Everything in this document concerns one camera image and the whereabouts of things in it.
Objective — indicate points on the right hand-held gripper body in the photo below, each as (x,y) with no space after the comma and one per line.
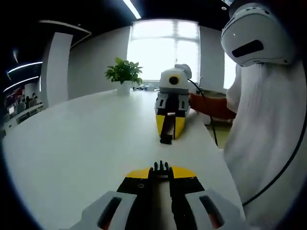
(175,81)

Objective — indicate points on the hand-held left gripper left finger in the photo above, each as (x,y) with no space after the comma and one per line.
(134,203)

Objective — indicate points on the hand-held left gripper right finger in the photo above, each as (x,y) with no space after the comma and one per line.
(187,203)

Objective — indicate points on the black socket plastic buckle part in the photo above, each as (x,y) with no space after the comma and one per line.
(166,140)

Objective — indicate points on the black pronged plastic buckle part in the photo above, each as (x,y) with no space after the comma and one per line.
(161,167)

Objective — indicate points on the bright window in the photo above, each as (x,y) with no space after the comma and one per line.
(163,50)

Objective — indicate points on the white plant pot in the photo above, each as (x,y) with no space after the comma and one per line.
(124,88)

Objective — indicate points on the green leafy plant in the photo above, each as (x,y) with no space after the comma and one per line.
(123,70)

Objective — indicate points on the person's white clothing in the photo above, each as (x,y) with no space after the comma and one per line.
(263,134)

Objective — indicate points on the long ceiling light strip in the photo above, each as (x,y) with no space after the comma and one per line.
(20,83)
(132,8)
(24,66)

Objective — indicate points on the white worn device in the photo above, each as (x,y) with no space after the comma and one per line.
(254,31)

